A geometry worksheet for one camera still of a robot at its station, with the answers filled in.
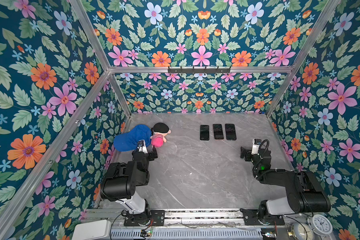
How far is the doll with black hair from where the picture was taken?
1.00 metres

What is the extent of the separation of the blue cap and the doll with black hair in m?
0.02

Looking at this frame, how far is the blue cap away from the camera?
1011 millimetres
